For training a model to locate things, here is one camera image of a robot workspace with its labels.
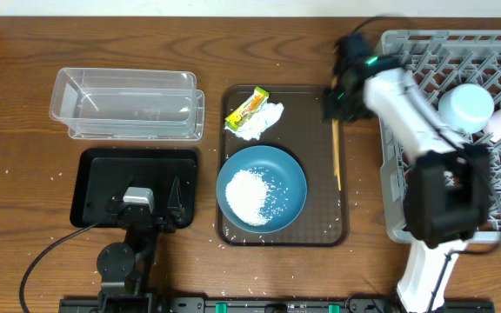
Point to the grey dishwasher rack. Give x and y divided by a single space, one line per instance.
440 60

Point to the wooden chopstick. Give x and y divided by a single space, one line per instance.
338 177
335 145

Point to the yellow green snack wrapper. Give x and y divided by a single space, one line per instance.
238 117

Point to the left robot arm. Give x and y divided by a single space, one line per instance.
125 266

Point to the dark brown serving tray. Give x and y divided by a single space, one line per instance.
301 132

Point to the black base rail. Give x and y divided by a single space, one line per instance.
200 305

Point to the pile of white rice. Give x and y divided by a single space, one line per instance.
247 193

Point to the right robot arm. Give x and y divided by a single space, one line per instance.
448 195

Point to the dark blue plate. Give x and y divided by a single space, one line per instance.
286 177

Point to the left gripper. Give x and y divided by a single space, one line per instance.
144 217

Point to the light blue bowl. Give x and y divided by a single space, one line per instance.
466 108

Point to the black plastic tray bin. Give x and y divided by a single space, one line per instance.
101 171

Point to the crumpled white tissue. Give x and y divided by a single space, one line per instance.
253 128

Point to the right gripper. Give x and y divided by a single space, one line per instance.
334 99

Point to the clear plastic bin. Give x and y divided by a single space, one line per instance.
81 79

